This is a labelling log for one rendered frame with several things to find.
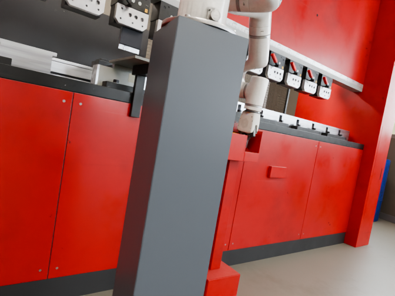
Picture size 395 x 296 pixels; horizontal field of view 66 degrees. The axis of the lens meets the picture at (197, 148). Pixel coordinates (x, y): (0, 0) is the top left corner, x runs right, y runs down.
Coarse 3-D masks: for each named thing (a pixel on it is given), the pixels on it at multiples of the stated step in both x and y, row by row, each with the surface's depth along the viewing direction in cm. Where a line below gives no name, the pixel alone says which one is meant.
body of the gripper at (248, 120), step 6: (246, 114) 143; (252, 114) 140; (258, 114) 141; (240, 120) 146; (246, 120) 142; (252, 120) 140; (258, 120) 141; (240, 126) 145; (246, 126) 142; (252, 126) 140; (258, 126) 142; (246, 132) 142
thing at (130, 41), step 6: (120, 30) 136; (126, 30) 136; (132, 30) 138; (120, 36) 135; (126, 36) 136; (132, 36) 138; (138, 36) 140; (120, 42) 135; (126, 42) 137; (132, 42) 138; (138, 42) 140; (120, 48) 137; (126, 48) 138; (132, 48) 140; (138, 48) 141; (138, 54) 142
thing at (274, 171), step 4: (272, 168) 188; (276, 168) 190; (280, 168) 192; (284, 168) 195; (268, 172) 189; (272, 172) 188; (276, 172) 191; (280, 172) 193; (284, 172) 196; (268, 176) 188; (272, 176) 189; (276, 176) 191; (280, 176) 194; (284, 176) 196
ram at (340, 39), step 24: (168, 0) 143; (288, 0) 192; (312, 0) 206; (336, 0) 223; (360, 0) 242; (240, 24) 171; (288, 24) 195; (312, 24) 210; (336, 24) 227; (360, 24) 248; (312, 48) 214; (336, 48) 232; (360, 48) 253; (360, 72) 260
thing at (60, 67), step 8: (56, 64) 142; (64, 64) 144; (72, 64) 147; (56, 72) 143; (64, 72) 145; (72, 72) 147; (80, 72) 149; (88, 72) 152; (80, 80) 150; (88, 80) 153
